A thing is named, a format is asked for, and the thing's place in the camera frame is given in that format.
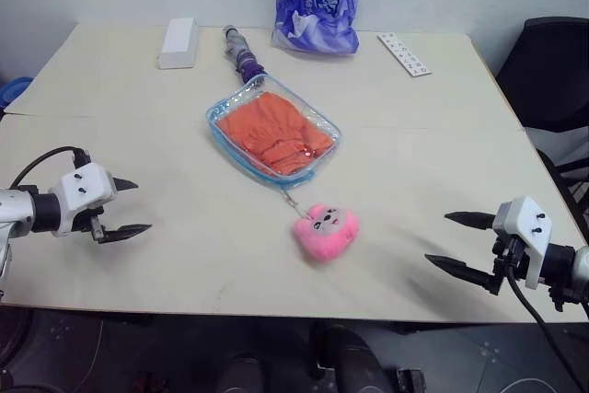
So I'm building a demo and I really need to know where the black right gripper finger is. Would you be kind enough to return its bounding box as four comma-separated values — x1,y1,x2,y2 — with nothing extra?
423,252,497,292
443,210,498,231

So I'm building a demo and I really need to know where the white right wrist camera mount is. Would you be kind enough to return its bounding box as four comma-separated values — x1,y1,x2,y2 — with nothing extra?
491,196,554,291

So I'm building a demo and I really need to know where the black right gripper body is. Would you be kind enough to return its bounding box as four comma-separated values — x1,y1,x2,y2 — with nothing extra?
487,234,529,296

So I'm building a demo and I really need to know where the pink plush toy keychain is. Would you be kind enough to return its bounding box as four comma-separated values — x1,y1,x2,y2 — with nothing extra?
294,202,361,269

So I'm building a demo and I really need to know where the blue plastic container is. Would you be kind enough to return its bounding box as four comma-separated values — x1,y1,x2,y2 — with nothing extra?
0,75,34,112

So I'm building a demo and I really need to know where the white rectangular box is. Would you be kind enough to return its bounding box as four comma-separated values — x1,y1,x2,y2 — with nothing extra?
156,17,201,71

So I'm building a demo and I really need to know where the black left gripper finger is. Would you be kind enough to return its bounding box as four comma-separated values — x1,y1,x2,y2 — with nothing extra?
111,176,140,193
98,223,154,246

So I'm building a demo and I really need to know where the orange cloth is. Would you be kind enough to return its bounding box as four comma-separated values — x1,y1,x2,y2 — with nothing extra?
215,92,336,178

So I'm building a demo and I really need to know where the black office chair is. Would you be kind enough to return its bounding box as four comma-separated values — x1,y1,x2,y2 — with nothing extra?
493,17,589,247

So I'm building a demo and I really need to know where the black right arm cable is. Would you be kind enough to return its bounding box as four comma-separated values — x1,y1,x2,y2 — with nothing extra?
504,245,589,393

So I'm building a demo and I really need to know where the purple grey folded umbrella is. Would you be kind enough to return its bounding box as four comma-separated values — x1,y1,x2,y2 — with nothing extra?
222,24,269,87

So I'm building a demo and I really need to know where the dark ribbed block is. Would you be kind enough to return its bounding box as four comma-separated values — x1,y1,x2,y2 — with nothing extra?
394,367,426,393

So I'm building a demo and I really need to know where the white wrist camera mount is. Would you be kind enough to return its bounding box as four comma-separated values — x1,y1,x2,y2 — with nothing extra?
47,162,117,236
491,196,554,291

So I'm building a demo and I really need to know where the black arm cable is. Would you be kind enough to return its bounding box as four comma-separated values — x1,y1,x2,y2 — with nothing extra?
7,145,91,191
504,245,589,393

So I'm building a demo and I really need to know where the white strip card with marks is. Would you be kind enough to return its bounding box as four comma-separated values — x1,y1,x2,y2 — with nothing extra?
376,32,434,78

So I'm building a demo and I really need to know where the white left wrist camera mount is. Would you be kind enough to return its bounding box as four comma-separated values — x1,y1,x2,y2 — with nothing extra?
47,162,117,236

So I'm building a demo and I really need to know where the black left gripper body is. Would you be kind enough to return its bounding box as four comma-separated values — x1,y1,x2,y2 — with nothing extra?
71,207,109,244

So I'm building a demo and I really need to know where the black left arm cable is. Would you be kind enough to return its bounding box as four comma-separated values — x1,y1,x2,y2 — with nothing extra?
7,145,91,191

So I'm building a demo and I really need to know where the thin metal keychain chain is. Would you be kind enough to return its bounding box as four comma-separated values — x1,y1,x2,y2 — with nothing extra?
279,182,310,220

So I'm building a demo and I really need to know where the clear pouch with orange cloth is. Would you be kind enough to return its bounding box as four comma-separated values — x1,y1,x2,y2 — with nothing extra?
204,74,344,188

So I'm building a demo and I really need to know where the blue patterned plastic bag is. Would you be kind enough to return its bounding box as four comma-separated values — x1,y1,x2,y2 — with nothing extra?
270,0,361,57

